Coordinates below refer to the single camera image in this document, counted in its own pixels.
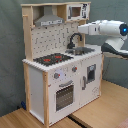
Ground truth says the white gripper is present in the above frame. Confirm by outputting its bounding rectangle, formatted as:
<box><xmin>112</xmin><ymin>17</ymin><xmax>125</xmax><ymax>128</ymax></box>
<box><xmin>78</xmin><ymin>23</ymin><xmax>98</xmax><ymax>35</ymax></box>

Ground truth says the white toy microwave door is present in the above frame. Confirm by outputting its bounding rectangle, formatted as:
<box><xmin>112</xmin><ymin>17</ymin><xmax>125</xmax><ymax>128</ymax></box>
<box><xmin>67</xmin><ymin>4</ymin><xmax>89</xmax><ymax>21</ymax></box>

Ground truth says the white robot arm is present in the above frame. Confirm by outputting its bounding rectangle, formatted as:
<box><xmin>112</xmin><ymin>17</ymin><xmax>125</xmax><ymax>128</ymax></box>
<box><xmin>78</xmin><ymin>20</ymin><xmax>128</xmax><ymax>59</ymax></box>

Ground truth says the wooden toy kitchen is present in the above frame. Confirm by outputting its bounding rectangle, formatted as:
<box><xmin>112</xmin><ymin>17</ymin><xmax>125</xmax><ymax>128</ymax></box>
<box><xmin>22</xmin><ymin>2</ymin><xmax>102</xmax><ymax>127</ymax></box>

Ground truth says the metal toy sink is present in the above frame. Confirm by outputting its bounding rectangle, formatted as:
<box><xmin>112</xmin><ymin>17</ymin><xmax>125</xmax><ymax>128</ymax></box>
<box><xmin>65</xmin><ymin>47</ymin><xmax>95</xmax><ymax>56</ymax></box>

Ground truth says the black toy faucet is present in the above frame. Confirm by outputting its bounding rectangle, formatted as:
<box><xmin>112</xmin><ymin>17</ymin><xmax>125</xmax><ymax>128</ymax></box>
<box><xmin>66</xmin><ymin>32</ymin><xmax>83</xmax><ymax>50</ymax></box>

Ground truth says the white cabinet door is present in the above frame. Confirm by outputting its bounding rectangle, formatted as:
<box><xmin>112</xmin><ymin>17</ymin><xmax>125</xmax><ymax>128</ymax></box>
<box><xmin>80</xmin><ymin>55</ymin><xmax>102</xmax><ymax>106</ymax></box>

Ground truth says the grey range hood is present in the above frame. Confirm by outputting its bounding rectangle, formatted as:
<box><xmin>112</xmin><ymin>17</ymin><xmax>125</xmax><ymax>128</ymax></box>
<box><xmin>35</xmin><ymin>6</ymin><xmax>64</xmax><ymax>27</ymax></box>

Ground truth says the black toy stovetop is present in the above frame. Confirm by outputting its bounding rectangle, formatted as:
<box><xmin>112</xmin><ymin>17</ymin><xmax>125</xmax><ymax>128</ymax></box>
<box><xmin>34</xmin><ymin>53</ymin><xmax>70</xmax><ymax>66</ymax></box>

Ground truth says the white oven door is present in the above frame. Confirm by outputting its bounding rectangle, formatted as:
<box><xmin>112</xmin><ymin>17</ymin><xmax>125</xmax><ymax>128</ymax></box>
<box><xmin>49</xmin><ymin>75</ymin><xmax>80</xmax><ymax>125</ymax></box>

